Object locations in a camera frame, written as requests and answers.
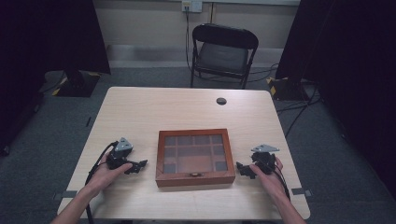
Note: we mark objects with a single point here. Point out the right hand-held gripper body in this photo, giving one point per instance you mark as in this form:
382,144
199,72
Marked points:
264,158

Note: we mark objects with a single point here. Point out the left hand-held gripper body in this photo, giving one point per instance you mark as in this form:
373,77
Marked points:
120,154

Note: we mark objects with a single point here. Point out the wooden box with glass lid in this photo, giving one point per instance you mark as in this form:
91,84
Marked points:
195,157

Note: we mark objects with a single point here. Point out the person's right hand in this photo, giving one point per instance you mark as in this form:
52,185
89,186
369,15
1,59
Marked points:
270,180

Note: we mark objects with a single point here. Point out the person's left hand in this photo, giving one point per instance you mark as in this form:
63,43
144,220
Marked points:
106,174

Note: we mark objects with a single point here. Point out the grey tape strip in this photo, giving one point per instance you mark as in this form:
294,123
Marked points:
301,191
63,195

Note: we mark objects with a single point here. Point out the black stand base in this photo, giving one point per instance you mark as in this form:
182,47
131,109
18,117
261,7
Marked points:
77,83
285,88

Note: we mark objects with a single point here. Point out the black folding chair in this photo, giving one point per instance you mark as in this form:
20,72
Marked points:
223,54

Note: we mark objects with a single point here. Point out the black curtain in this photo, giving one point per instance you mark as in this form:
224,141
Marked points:
46,43
345,62

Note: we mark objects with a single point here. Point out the white wall socket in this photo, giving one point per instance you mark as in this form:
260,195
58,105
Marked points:
191,6

